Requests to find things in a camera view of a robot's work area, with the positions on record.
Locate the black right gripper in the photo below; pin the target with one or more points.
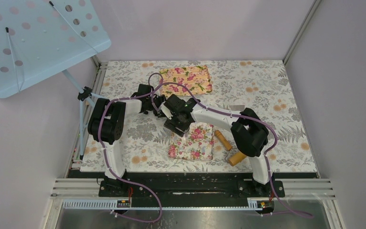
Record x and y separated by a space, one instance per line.
171 124

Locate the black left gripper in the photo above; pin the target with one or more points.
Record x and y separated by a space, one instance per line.
161 98

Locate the red handled metal scraper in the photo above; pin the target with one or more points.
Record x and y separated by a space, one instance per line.
237 107

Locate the wooden dough roller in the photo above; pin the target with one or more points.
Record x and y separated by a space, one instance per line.
231 159

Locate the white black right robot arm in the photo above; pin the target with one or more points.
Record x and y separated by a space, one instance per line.
250 135

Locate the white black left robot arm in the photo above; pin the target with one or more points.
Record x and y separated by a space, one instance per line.
106 124

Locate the floral grey table mat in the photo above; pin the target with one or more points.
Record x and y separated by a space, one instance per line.
260 85

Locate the yellow floral rectangular tray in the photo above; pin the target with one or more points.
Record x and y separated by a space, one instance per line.
182 80

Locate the light blue perforated music stand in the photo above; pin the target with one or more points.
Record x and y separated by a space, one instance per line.
41 38

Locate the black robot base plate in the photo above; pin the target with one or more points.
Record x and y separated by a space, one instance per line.
191 188

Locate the white slotted cable duct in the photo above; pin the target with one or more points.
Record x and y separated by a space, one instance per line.
135 204

